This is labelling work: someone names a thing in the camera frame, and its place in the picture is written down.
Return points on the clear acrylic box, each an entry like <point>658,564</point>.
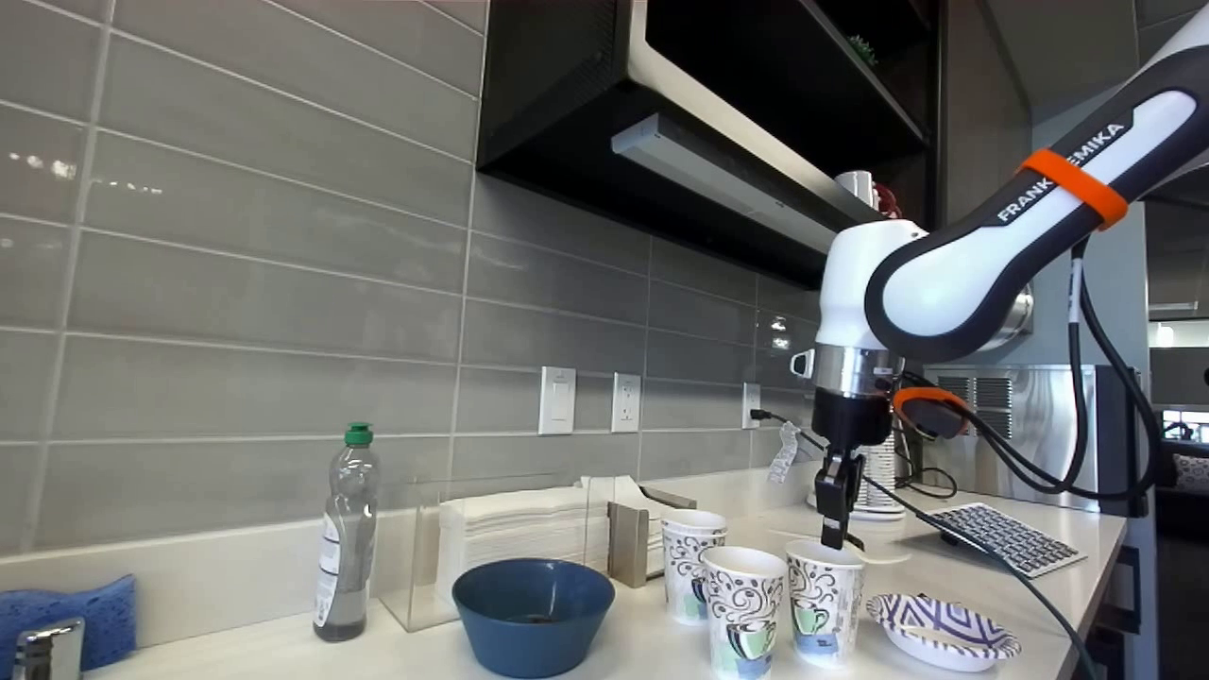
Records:
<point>505,531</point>

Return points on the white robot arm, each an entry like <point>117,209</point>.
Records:
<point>929,289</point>

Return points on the blue sponge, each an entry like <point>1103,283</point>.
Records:
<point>78,604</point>

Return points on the white wall outlet with plug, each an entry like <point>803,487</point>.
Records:
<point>746,396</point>

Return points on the clear dish soap bottle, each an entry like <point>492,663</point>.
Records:
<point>345,541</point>

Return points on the chrome sink fitting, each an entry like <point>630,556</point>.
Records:
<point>41,652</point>

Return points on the dark upper cabinet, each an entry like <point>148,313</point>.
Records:
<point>551,77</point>

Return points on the white light switch plate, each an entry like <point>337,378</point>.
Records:
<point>555,403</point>

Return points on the white mug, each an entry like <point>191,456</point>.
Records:
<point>853,191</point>

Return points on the white napkin stack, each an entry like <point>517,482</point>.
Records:
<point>629,491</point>

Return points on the blue bowl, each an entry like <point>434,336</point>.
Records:
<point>528,634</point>

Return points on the white paper towel roll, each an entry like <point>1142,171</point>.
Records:
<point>886,483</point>

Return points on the blue patterned paper plate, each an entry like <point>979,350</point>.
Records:
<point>938,628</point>

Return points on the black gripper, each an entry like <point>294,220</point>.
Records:
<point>851,422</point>

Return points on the patterned paper cup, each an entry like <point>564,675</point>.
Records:
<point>743,626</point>
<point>683,566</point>
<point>826,608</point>

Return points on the under cabinet light strip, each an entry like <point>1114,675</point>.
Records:
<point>682,155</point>

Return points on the computer keyboard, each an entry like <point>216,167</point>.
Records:
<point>1007,541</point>

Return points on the gray napkin holder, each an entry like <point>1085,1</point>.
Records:
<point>629,541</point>

